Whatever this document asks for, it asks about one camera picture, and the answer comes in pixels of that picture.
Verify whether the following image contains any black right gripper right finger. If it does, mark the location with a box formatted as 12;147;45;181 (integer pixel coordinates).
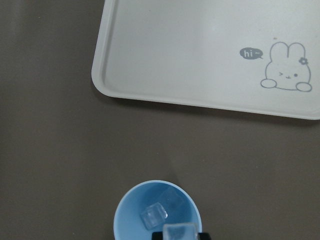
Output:
198;232;211;240

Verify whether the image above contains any light blue plastic cup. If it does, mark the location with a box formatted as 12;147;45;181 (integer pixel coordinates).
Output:
113;180;203;240

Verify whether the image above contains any clear ice cube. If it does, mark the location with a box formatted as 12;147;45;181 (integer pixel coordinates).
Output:
140;202;168;230

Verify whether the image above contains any cream rabbit serving tray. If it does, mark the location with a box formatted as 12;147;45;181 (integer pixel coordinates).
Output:
91;0;320;120

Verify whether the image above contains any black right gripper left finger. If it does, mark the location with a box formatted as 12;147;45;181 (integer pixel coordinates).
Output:
151;231;163;240

